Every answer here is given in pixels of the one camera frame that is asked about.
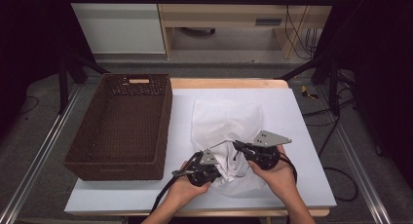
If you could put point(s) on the brown woven basket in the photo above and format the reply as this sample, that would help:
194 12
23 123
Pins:
123 126

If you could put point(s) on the aluminium rail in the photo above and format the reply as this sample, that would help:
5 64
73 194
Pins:
354 159
39 146

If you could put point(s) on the white mesh laundry bag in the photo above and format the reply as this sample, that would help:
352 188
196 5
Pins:
220 120

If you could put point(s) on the light wooden desk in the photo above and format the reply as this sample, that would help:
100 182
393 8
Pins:
224 13

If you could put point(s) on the white cabinet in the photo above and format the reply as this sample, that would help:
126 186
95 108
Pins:
120 26

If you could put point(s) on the black horizontal bar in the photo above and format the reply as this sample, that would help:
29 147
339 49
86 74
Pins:
195 0

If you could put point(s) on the black curtain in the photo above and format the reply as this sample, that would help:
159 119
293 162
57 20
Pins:
29 39
383 71

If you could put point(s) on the wooden table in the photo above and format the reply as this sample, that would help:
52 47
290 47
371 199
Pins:
227 83

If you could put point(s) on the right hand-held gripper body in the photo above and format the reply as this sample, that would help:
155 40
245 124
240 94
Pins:
264 152

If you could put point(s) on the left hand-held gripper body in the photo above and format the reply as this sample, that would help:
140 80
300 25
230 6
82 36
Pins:
203 172

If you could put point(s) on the person's right hand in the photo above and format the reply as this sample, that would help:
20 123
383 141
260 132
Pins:
277 178

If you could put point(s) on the black metal stand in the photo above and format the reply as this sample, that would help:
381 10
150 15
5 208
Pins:
333 87
63 87

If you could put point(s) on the white board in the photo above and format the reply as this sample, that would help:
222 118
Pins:
302 172

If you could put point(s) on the white garment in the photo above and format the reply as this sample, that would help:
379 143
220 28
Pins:
230 167

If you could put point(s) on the person's left hand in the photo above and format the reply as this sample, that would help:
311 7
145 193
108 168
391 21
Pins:
186 191

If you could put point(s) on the yellow and black tool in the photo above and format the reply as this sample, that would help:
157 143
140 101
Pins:
305 92

